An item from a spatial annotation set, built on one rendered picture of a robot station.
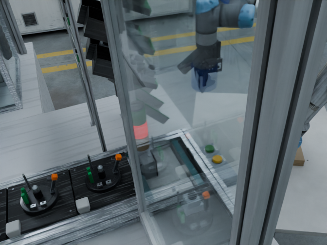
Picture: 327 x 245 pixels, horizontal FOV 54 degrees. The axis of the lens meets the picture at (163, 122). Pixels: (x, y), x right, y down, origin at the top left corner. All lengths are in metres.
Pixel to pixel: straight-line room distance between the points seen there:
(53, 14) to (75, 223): 4.37
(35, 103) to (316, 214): 1.61
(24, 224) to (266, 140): 1.13
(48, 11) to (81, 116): 3.59
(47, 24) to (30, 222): 4.35
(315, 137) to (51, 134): 1.34
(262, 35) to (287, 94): 0.04
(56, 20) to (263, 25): 5.18
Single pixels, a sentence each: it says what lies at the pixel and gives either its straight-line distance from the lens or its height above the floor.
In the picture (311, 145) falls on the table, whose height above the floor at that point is 0.86.
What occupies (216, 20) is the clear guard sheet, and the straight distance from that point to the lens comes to 0.28.
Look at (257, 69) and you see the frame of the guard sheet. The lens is 0.22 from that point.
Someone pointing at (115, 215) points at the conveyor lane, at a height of 0.95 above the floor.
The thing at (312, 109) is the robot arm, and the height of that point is 1.22.
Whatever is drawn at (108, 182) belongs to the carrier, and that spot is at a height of 1.00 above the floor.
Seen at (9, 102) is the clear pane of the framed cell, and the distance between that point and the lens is 2.08.
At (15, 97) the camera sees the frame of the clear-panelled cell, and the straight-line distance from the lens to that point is 2.05.
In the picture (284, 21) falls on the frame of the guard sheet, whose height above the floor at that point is 1.86.
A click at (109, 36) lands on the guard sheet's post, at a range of 0.77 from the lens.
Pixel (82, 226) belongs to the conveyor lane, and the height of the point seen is 0.94.
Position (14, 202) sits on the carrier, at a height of 0.97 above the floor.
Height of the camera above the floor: 1.93
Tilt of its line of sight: 39 degrees down
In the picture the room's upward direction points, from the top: 5 degrees counter-clockwise
